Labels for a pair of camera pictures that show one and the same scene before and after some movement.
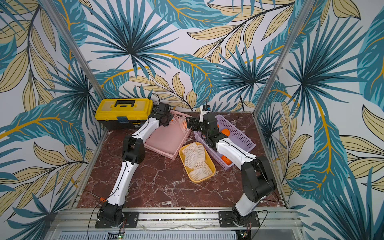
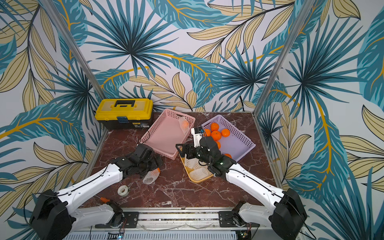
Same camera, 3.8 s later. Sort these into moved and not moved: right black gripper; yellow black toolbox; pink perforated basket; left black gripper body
Moved: left black gripper body; right black gripper
Not moved: yellow black toolbox; pink perforated basket
